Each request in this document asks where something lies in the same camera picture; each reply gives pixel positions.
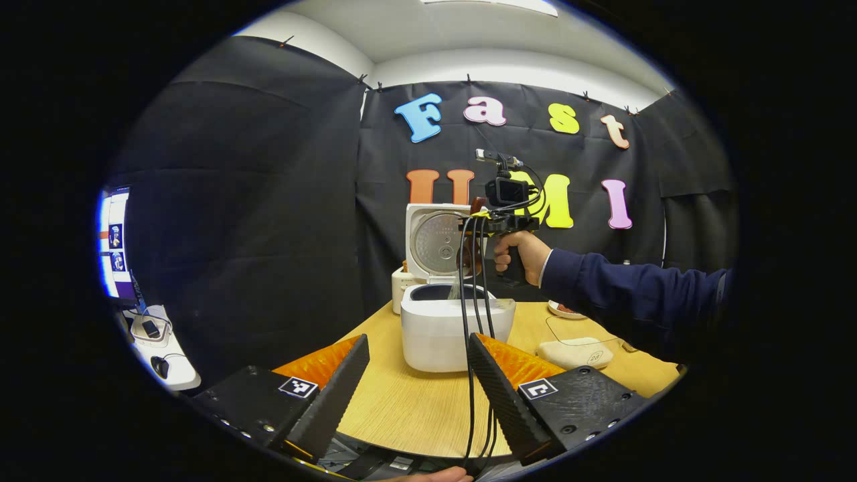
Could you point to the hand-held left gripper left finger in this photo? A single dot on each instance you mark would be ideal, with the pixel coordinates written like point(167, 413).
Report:
point(335, 402)

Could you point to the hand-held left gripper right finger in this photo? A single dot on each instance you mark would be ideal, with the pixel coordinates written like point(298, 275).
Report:
point(499, 402)

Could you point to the clear box of white rice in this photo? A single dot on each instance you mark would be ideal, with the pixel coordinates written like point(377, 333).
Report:
point(576, 351)

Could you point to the white rice cooker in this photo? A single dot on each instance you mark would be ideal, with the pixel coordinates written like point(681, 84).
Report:
point(435, 335)

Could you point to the white round plate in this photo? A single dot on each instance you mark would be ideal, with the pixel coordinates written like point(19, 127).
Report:
point(556, 311)

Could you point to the brown sausage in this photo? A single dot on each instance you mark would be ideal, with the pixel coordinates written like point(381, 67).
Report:
point(569, 309)

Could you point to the white toaster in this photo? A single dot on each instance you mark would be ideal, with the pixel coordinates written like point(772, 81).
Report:
point(399, 294)

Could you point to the white side desk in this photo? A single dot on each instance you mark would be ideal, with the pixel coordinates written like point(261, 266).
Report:
point(177, 378)

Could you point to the black computer mouse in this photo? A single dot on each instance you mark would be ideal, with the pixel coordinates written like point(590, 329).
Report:
point(160, 367)

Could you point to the black backdrop cloth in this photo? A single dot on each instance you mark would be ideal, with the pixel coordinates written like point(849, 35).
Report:
point(254, 234)

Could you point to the long ceiling light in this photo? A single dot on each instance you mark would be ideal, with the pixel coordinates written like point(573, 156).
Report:
point(495, 5)

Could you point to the computer monitor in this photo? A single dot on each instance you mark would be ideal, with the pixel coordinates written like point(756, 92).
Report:
point(115, 248)

